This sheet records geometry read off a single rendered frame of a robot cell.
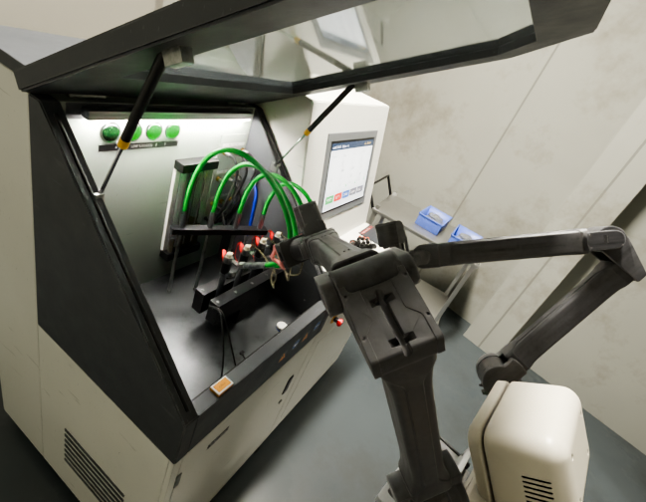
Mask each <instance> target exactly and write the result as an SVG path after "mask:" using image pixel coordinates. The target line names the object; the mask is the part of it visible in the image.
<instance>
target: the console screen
mask: <svg viewBox="0 0 646 502"><path fill-rule="evenodd" d="M377 133H378V130H365V131H350V132H335V133H329V134H328V137H327V143H326V150H325V157H324V164H323V176H322V183H321V190H320V197H319V204H318V208H319V211H320V214H321V217H322V219H323V220H325V219H327V218H329V217H332V216H334V215H336V214H338V213H341V212H343V211H344V210H346V209H349V208H351V207H353V206H355V205H358V204H360V203H362V202H364V197H365V192H366V187H367V182H368V177H369V173H370V168H371V163H372V158H373V153H374V148H375V143H376V138H377Z"/></svg>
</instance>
